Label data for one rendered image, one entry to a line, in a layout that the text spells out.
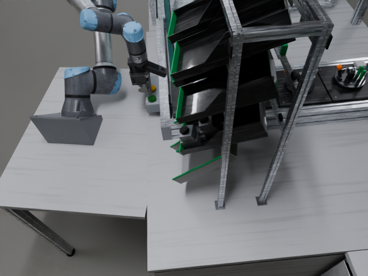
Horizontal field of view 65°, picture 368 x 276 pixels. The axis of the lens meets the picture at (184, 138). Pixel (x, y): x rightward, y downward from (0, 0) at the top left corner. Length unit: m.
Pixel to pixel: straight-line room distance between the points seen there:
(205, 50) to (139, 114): 0.86
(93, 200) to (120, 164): 0.20
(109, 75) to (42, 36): 2.63
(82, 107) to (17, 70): 2.30
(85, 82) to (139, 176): 0.51
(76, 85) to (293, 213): 1.09
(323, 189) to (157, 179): 0.70
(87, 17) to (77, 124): 0.45
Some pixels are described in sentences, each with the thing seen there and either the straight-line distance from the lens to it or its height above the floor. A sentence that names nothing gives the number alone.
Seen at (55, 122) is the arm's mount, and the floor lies 1.03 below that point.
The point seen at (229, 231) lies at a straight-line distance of 1.20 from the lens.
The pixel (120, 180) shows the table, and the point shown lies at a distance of 1.33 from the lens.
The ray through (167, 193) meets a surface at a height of 0.86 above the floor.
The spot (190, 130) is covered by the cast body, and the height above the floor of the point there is 1.27.
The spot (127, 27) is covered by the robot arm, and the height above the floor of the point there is 1.36.
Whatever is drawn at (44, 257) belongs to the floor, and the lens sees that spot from 2.31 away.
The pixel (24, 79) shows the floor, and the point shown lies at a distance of 3.54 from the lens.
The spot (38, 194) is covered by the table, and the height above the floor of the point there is 0.86.
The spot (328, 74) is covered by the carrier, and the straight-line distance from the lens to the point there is 1.66.
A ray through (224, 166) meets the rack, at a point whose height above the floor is 1.18.
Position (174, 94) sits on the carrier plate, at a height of 0.97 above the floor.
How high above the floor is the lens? 1.99
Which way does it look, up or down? 53 degrees down
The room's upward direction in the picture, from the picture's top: 5 degrees counter-clockwise
